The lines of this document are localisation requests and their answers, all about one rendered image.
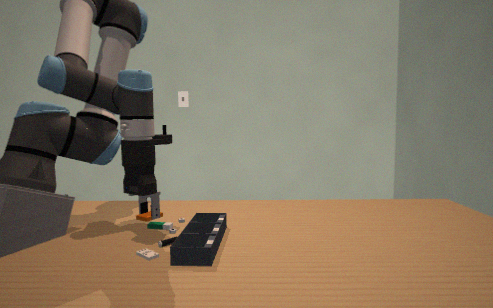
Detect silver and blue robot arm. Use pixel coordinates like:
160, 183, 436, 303
0, 0, 154, 193

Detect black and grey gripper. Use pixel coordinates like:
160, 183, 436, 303
120, 120, 172, 220

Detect dark grey rack of three bins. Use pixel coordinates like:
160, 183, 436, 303
170, 213, 227, 266

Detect white domino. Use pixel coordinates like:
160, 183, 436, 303
136, 248, 159, 260

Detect green and white eraser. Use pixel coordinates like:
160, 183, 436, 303
147, 222, 173, 230

